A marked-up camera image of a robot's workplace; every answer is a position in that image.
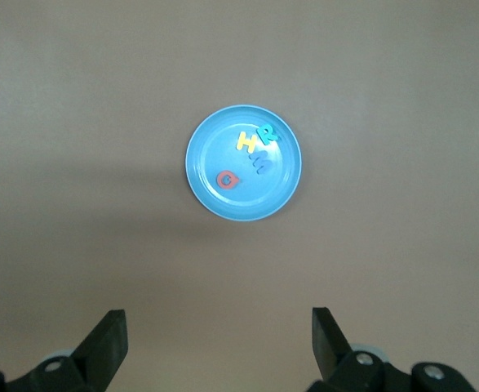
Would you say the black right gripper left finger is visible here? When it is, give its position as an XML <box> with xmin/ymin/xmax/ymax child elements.
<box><xmin>0</xmin><ymin>309</ymin><xmax>129</xmax><ymax>392</ymax></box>

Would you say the yellow uppercase H letter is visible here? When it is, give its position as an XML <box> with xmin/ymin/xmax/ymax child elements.
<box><xmin>235</xmin><ymin>131</ymin><xmax>259</xmax><ymax>154</ymax></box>

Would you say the teal uppercase R letter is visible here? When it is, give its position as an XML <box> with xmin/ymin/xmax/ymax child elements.
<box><xmin>255</xmin><ymin>124</ymin><xmax>280</xmax><ymax>147</ymax></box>

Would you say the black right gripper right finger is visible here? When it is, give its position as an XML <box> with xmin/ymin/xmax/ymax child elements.
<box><xmin>310</xmin><ymin>306</ymin><xmax>477</xmax><ymax>392</ymax></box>

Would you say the blue plate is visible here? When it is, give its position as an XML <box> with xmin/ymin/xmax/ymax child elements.
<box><xmin>184</xmin><ymin>105</ymin><xmax>303</xmax><ymax>222</ymax></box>

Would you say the blue uppercase M letter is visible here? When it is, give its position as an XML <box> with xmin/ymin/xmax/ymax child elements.
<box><xmin>248</xmin><ymin>149</ymin><xmax>273</xmax><ymax>176</ymax></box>

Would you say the red uppercase Q letter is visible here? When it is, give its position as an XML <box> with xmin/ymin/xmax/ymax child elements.
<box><xmin>215</xmin><ymin>169</ymin><xmax>241</xmax><ymax>190</ymax></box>

